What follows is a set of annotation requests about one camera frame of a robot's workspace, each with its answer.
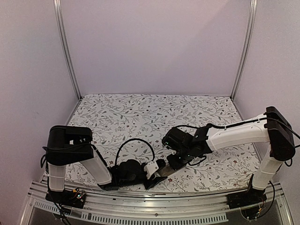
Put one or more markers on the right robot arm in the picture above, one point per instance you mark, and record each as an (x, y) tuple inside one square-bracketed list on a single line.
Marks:
[(270, 127)]

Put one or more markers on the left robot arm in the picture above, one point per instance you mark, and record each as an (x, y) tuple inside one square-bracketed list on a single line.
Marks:
[(67, 145)]

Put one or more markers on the left aluminium frame post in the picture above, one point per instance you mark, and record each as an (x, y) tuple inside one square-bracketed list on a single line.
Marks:
[(65, 48)]

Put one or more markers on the white remote control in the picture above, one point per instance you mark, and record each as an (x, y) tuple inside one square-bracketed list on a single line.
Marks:
[(166, 171)]

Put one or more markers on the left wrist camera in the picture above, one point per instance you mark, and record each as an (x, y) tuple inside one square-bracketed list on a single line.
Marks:
[(153, 166)]

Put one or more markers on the floral patterned table mat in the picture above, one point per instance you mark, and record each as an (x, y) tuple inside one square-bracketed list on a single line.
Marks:
[(131, 126)]

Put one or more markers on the front aluminium rail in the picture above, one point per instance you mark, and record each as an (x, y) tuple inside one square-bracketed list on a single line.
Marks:
[(126, 207)]

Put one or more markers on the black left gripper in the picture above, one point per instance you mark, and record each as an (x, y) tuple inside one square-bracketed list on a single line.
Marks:
[(153, 183)]

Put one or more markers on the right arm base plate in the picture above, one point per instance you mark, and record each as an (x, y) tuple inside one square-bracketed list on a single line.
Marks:
[(245, 198)]

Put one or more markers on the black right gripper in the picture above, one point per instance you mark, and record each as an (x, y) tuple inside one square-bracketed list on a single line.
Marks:
[(174, 164)]

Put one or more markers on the right aluminium frame post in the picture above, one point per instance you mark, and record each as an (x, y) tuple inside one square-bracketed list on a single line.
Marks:
[(245, 49)]

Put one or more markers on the aluminium frame post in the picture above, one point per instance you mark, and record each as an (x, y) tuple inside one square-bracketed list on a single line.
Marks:
[(245, 49), (65, 48)]

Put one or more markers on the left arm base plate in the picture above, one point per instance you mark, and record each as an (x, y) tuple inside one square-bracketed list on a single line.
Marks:
[(74, 198)]

